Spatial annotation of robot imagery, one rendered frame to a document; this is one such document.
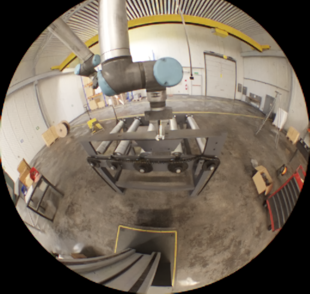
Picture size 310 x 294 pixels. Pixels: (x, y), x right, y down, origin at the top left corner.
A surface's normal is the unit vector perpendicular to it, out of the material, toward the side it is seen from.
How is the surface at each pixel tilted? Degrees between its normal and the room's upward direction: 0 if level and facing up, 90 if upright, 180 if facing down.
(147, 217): 0
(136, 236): 0
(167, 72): 90
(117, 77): 95
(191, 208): 0
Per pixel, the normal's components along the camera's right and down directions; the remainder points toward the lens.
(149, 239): -0.11, -0.81
